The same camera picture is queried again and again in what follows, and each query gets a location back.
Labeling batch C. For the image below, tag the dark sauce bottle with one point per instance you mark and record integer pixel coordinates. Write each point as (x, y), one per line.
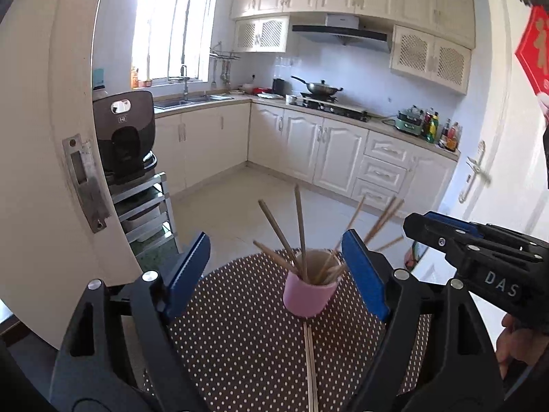
(442, 141)

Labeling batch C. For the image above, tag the orange sauce bottle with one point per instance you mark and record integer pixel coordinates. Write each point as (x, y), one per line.
(453, 135)

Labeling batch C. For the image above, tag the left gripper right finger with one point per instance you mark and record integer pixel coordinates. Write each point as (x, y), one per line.
(435, 353)

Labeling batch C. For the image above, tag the cream upper cabinets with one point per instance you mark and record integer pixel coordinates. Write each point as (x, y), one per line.
(432, 39)

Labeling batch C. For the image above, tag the yellow green bottle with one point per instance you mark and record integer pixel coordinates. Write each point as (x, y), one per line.
(433, 127)

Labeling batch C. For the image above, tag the black wok with lid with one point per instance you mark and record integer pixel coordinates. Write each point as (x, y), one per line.
(320, 89)

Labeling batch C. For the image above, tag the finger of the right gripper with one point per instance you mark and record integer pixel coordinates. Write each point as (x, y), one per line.
(447, 226)
(453, 248)

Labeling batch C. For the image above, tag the brown polka dot tablecloth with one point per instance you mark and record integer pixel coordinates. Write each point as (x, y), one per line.
(245, 351)

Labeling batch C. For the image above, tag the cream lower cabinets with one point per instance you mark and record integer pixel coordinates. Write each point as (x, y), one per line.
(353, 160)

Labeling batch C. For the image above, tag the black electric kettle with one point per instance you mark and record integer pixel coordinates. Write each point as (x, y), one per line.
(281, 87)

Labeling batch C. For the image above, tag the chrome sink faucet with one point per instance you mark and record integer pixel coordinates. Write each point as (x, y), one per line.
(185, 79)

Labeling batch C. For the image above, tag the stainless steel sink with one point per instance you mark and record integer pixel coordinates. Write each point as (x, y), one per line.
(189, 100)

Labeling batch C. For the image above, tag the kitchen window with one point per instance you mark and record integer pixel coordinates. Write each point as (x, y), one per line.
(171, 40)

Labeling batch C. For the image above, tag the black gas stove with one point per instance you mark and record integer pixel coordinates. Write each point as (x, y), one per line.
(332, 107)

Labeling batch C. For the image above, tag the silver door handle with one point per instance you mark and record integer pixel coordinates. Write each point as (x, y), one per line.
(476, 173)

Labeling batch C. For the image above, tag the person's right hand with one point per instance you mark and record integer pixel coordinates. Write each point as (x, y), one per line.
(520, 344)

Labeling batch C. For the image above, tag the red container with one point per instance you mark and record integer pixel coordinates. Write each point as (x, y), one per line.
(257, 91)

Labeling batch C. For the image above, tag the cream cabinets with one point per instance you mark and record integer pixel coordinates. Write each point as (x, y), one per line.
(432, 39)
(353, 160)

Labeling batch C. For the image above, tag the wall utensil rack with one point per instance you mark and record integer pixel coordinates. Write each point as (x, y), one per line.
(216, 53)

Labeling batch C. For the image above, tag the red fu door decoration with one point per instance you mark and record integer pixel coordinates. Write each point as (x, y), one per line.
(532, 54)

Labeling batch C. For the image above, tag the white mug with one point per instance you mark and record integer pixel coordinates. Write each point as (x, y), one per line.
(291, 99)

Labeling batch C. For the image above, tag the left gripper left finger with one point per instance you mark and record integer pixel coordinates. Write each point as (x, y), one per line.
(92, 370)

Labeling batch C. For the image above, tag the green electric cooker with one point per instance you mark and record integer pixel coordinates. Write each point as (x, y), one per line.
(410, 121)

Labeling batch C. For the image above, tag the door strike plate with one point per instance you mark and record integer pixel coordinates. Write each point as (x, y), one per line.
(82, 170)

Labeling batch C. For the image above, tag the range hood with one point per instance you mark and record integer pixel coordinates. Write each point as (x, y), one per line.
(338, 34)

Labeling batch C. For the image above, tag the pink ceramic cup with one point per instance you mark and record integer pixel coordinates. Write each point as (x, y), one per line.
(303, 299)

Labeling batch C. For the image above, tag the white kitchen door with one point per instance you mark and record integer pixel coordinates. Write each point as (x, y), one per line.
(501, 109)

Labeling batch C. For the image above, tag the metal storage rack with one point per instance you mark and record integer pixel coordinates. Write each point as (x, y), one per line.
(145, 212)

